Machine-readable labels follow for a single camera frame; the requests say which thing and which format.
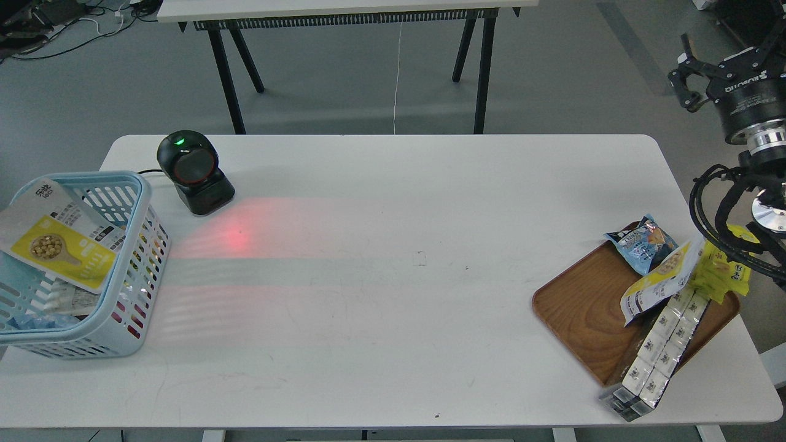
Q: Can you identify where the white snack packet in basket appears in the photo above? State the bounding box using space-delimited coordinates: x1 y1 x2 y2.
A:
41 279 100 317

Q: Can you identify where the light blue plastic basket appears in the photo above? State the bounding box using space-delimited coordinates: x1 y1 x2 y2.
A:
2 171 171 359

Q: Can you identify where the black barcode scanner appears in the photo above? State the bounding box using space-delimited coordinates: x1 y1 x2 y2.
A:
157 130 235 215

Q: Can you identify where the blue snack bag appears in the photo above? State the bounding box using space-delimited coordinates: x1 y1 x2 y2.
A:
604 214 679 275

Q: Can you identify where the white hanging cable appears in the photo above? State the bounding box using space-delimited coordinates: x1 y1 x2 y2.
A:
393 23 403 134

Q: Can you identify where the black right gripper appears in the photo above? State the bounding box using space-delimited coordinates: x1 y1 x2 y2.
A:
667 34 786 147

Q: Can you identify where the background white table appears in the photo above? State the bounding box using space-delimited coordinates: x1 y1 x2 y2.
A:
155 1 538 134

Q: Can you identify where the yellow snack pack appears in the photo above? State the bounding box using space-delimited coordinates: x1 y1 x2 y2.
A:
690 240 752 304

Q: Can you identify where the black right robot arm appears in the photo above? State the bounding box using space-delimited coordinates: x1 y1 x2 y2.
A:
667 34 785 288

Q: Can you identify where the yellow white snack pouch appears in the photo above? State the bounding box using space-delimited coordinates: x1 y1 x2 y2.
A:
1 178 125 294
620 235 706 327

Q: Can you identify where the white boxed snack multipack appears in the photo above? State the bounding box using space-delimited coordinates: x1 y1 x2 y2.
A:
599 289 710 422

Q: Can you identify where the floor cables and power strip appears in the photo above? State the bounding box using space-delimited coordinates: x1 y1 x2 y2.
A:
0 0 163 62

